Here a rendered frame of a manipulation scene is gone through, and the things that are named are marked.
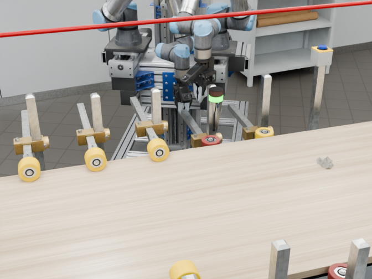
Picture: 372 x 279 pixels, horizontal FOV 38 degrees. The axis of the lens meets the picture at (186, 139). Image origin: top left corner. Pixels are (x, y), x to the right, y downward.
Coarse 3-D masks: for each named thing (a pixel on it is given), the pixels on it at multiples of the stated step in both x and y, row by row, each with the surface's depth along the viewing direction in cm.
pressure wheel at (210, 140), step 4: (204, 136) 231; (208, 136) 231; (212, 136) 231; (216, 136) 231; (204, 140) 228; (208, 140) 229; (212, 140) 228; (216, 140) 228; (204, 144) 227; (208, 144) 226; (212, 144) 225
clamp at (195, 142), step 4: (192, 136) 239; (200, 136) 239; (220, 136) 240; (192, 140) 239; (196, 140) 236; (200, 140) 237; (220, 140) 239; (192, 144) 240; (196, 144) 238; (200, 144) 238
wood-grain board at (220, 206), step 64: (0, 192) 196; (64, 192) 195; (128, 192) 195; (192, 192) 195; (256, 192) 195; (320, 192) 195; (0, 256) 165; (64, 256) 165; (128, 256) 165; (192, 256) 164; (256, 256) 164; (320, 256) 164
